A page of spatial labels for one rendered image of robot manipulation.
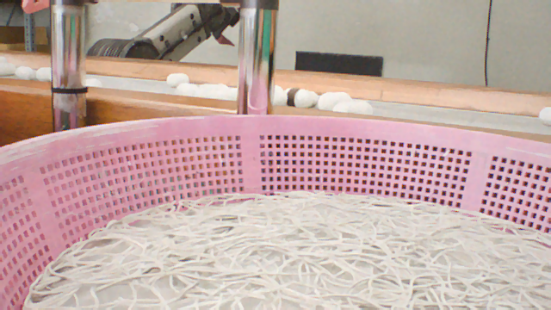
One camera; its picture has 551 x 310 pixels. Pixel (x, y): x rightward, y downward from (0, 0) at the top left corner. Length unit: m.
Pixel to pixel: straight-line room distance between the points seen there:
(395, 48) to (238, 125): 2.36
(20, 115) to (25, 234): 0.28
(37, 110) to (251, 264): 0.30
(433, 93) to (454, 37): 1.92
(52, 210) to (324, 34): 2.53
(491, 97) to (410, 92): 0.10
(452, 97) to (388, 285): 0.51
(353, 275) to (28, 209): 0.12
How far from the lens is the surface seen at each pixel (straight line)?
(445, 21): 2.61
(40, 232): 0.22
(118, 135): 0.26
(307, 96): 0.56
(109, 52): 1.19
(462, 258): 0.23
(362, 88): 0.70
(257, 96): 0.31
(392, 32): 2.64
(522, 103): 0.68
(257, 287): 0.17
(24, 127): 0.48
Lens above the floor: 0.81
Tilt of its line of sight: 12 degrees down
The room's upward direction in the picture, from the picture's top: 3 degrees clockwise
